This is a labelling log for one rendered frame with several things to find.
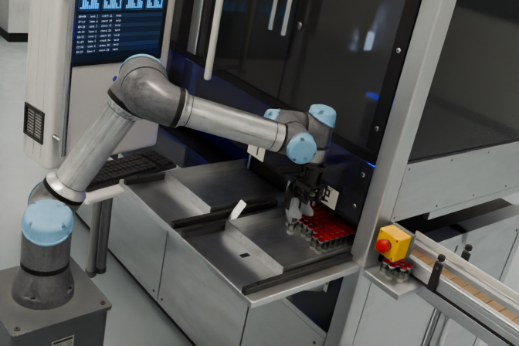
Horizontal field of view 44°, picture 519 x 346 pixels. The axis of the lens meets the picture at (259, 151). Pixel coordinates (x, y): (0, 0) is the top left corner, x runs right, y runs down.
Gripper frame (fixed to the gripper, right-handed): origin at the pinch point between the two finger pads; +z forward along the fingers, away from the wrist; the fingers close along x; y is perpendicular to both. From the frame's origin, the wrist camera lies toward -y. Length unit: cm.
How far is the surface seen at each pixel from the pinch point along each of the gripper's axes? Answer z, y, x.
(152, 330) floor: 96, -69, 6
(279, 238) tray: 7.3, -1.1, -2.1
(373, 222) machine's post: -7.4, 20.1, 10.8
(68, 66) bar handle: -24, -70, -40
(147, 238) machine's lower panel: 62, -89, 11
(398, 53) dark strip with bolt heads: -54, 13, 11
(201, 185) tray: 7.3, -37.4, -5.7
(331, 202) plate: -5.3, 4.3, 10.6
